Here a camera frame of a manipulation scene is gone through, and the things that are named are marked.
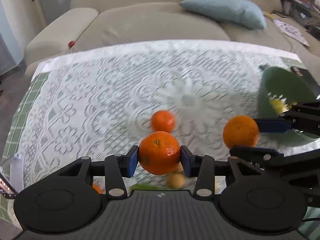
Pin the light blue pillow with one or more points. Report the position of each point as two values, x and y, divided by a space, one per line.
225 7

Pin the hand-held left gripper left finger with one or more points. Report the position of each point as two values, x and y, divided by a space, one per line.
132 161

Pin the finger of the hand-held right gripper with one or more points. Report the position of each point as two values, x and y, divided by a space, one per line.
250 151
271 126

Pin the small red object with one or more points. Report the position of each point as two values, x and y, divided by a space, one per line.
71 44

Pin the green fruit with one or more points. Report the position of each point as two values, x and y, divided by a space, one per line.
145 187

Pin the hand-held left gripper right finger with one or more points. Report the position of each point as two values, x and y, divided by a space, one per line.
186 162

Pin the yellow pear fruit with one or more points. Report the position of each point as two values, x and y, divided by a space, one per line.
277 105

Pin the white printed cloth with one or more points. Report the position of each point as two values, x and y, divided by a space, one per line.
290 31

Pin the beige sofa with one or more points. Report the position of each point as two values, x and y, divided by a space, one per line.
150 22

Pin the white lace tablecloth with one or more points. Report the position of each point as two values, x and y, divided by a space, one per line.
100 92

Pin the yellow booklet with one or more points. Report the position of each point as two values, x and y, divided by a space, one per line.
268 15

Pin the green colander bowl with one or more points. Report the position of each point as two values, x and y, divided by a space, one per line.
280 85

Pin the white door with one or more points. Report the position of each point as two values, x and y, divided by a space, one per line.
22 12

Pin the black notebook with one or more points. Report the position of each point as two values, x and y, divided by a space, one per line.
306 75

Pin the white plastic object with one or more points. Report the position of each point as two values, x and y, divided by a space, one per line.
13 170

